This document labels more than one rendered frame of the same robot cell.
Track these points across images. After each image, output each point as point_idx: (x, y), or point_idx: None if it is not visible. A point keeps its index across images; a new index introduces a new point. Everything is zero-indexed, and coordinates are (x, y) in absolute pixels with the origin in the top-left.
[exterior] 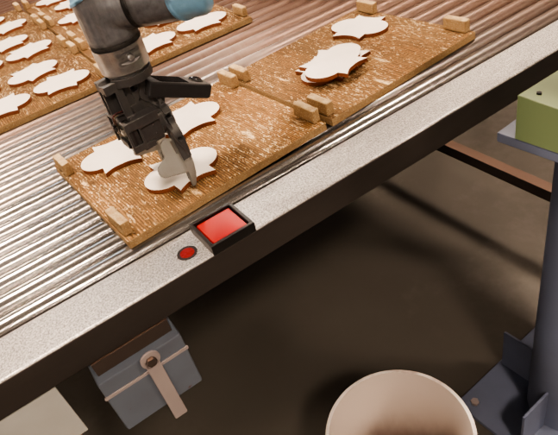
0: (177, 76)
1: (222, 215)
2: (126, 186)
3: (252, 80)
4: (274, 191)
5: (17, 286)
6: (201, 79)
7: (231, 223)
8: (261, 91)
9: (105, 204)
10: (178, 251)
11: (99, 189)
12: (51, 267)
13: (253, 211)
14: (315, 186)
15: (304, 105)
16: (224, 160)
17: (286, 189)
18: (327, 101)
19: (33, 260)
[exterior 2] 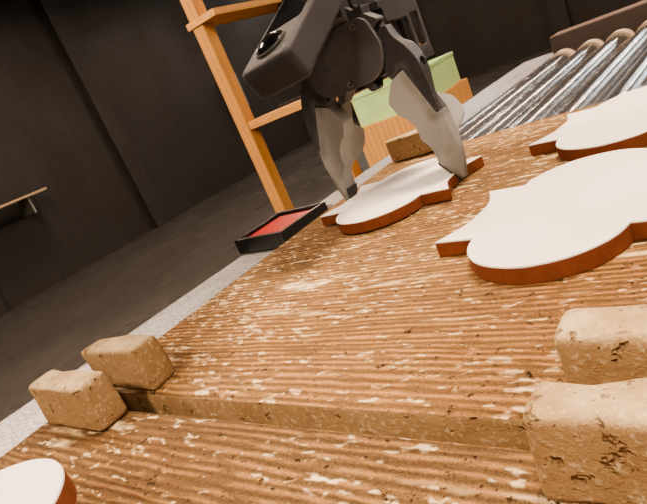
0: (301, 12)
1: (285, 226)
2: (493, 148)
3: (528, 498)
4: (226, 286)
5: (500, 116)
6: (256, 52)
7: (266, 230)
8: (371, 435)
9: (492, 136)
10: (332, 205)
11: (546, 124)
12: (486, 130)
13: (251, 260)
14: (157, 317)
15: (114, 340)
16: (327, 240)
17: (205, 296)
18: (42, 376)
19: (523, 115)
